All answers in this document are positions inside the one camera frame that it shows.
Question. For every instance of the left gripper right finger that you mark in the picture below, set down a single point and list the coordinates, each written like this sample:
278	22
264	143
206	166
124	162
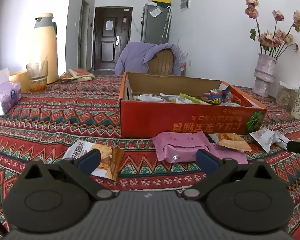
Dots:
216	171

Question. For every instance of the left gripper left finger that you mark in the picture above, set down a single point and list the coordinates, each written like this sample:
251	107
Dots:
79	171

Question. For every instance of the white silver snack pack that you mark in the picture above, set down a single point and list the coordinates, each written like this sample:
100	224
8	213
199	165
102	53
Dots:
149	98

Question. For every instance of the white orange snack pack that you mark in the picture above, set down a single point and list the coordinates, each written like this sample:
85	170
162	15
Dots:
110	158

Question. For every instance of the small orange snack pack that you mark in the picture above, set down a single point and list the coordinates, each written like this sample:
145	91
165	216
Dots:
230	140

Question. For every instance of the pink snack pack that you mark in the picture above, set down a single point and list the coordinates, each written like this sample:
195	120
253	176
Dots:
182	147

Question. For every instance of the white flat snack wrapper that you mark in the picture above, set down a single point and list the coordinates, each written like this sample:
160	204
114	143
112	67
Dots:
266	138

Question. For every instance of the patterned red tablecloth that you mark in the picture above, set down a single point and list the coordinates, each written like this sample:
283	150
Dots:
44	125

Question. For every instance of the red silver snack bag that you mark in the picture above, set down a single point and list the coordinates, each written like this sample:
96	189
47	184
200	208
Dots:
220	97

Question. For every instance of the red cardboard box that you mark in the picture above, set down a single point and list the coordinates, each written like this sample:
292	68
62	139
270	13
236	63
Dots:
139	119

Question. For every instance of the pink ceramic vase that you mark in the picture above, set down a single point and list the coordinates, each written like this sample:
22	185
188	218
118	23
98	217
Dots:
264	74

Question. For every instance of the folded patterned cloth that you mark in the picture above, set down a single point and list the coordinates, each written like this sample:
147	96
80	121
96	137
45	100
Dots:
76	75

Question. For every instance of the glass cup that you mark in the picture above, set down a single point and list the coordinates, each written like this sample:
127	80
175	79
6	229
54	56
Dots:
37	74

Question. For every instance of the purple tissue pack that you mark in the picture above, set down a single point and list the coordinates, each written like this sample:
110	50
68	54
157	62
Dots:
10	92

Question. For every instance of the yellow round container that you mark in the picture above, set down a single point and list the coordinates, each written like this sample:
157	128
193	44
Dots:
22	78

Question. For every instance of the wooden chair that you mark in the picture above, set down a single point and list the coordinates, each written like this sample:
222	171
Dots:
162	63

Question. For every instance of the purple jacket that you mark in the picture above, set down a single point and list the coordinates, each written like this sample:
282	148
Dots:
136	55

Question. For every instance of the dark brown door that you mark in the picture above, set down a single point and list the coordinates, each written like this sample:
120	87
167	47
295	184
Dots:
112	26

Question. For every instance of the yellow thermos jug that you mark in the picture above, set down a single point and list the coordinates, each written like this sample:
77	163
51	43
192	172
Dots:
45	30

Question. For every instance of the grey refrigerator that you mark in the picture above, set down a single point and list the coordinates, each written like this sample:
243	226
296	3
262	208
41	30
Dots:
156	23

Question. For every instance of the yellow box on fridge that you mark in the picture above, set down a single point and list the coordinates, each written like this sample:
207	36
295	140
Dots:
165	2

